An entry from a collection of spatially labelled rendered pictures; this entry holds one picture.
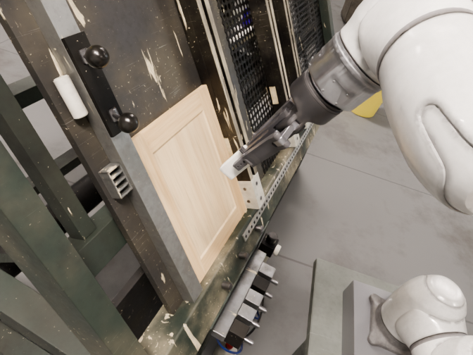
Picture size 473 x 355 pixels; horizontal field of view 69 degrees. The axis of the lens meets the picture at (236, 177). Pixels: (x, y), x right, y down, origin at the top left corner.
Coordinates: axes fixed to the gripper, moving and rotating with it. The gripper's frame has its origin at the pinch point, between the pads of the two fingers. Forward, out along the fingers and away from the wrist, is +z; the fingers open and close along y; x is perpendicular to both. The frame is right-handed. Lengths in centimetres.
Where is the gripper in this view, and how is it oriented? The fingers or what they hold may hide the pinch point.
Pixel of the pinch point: (238, 163)
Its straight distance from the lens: 59.7
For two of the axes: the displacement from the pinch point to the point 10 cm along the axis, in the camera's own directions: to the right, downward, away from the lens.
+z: -6.0, 4.7, 6.5
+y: -3.1, 6.1, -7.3
